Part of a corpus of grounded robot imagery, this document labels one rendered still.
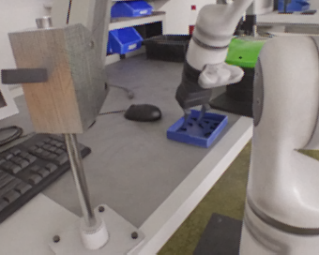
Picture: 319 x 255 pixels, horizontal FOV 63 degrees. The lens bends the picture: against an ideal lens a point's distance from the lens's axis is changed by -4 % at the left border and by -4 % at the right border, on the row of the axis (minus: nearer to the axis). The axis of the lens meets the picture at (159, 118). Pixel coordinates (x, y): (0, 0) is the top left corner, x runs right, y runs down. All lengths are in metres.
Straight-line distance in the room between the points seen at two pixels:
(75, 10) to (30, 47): 0.08
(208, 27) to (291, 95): 0.30
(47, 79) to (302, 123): 0.21
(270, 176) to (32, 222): 0.36
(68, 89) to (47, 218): 0.26
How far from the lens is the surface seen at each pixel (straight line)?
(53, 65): 0.26
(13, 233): 0.47
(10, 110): 0.75
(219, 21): 0.47
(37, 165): 0.57
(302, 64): 0.20
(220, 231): 0.49
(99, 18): 0.36
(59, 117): 0.27
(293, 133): 0.21
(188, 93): 0.57
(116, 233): 0.40
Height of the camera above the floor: 1.21
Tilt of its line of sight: 25 degrees down
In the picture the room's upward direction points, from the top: 4 degrees counter-clockwise
